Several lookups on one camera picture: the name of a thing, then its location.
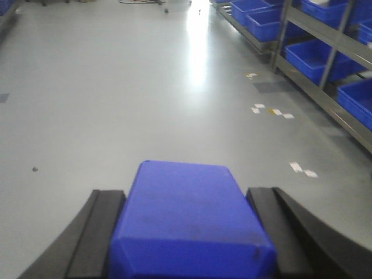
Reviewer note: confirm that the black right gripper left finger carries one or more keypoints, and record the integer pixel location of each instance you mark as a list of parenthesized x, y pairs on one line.
[(82, 248)]

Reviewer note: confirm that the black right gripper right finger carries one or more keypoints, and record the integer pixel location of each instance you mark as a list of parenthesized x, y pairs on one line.
[(306, 246)]

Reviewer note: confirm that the grey storage rack with bins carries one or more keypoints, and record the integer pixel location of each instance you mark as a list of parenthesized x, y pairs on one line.
[(324, 47)]

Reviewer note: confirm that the blue bottle part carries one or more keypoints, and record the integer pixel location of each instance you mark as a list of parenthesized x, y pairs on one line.
[(186, 220)]

